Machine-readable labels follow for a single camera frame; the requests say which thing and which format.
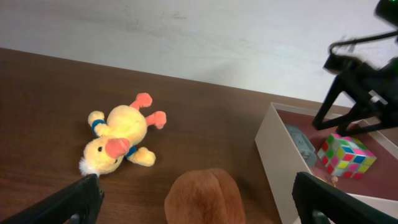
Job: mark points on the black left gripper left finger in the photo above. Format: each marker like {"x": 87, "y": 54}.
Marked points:
{"x": 80, "y": 202}

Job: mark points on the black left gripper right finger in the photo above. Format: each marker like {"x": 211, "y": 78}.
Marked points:
{"x": 318, "y": 202}

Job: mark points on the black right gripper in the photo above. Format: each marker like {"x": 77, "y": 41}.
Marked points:
{"x": 374, "y": 92}

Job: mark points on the yellow wooden rattle drum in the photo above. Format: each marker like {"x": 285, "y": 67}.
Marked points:
{"x": 332, "y": 180}

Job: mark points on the colourful puzzle cube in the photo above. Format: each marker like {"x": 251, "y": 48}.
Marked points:
{"x": 345, "y": 156}

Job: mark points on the yellow grey toy truck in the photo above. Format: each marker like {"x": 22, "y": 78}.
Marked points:
{"x": 303, "y": 144}

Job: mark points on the white cardboard box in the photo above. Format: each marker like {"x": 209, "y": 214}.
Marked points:
{"x": 282, "y": 161}

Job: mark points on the yellow duck plush toy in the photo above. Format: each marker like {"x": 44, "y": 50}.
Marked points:
{"x": 117, "y": 135}

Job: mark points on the brown plush toy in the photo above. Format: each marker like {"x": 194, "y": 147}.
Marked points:
{"x": 208, "y": 196}

